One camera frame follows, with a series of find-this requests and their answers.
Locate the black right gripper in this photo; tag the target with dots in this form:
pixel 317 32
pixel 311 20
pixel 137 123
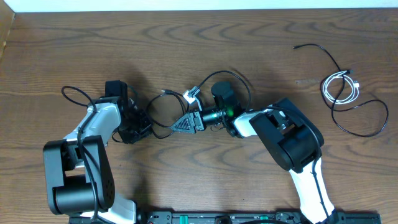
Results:
pixel 195 122

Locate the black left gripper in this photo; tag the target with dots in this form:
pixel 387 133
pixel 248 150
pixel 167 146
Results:
pixel 146 129

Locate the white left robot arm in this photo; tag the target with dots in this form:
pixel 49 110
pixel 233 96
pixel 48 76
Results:
pixel 78 175

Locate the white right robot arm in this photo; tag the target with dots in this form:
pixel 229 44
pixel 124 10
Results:
pixel 287 134

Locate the brown cardboard sheet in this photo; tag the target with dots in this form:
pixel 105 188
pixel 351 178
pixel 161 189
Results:
pixel 6 19

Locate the white back wall board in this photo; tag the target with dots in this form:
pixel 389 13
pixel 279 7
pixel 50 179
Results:
pixel 187 5

